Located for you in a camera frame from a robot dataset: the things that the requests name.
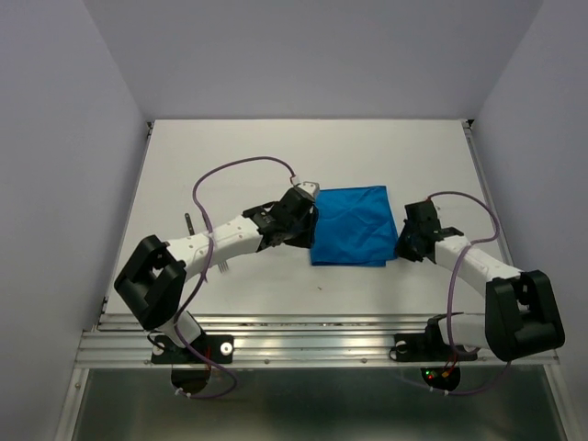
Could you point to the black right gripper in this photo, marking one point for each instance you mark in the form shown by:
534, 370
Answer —
402, 251

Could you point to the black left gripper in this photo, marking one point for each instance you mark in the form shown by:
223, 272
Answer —
305, 241

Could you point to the blue satin napkin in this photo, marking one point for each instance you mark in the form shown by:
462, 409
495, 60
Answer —
355, 227

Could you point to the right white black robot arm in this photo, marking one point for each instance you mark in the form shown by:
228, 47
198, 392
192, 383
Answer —
520, 318

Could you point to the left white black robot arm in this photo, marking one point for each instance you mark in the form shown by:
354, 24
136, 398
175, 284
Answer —
152, 281

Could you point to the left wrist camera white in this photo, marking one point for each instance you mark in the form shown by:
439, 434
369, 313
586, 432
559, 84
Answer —
310, 188

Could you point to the silver knife black handle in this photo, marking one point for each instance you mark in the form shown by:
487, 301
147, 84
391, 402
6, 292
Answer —
188, 222

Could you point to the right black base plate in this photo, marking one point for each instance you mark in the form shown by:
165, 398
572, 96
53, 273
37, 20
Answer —
423, 348

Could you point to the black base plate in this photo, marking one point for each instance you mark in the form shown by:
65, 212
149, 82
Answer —
423, 348
215, 347

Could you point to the aluminium frame rail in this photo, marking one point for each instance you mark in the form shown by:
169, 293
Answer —
311, 343

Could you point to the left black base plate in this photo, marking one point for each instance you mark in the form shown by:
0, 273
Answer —
215, 347

